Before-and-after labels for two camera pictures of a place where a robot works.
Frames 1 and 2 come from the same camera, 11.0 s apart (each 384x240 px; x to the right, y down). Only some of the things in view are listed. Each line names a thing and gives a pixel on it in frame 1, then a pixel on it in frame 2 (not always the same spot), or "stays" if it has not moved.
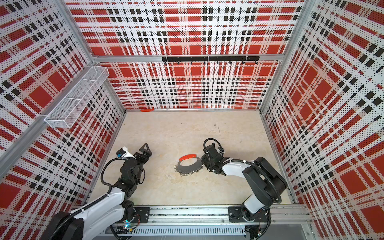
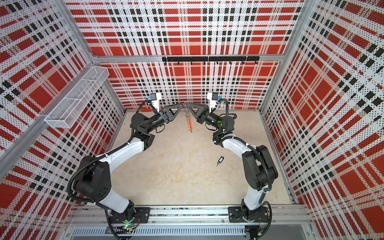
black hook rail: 241,59 stays
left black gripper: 147,153 to 171,115
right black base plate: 235,214 stays
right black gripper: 203,159 to 202,117
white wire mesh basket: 66,112 stays
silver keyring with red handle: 186,170 to 187,114
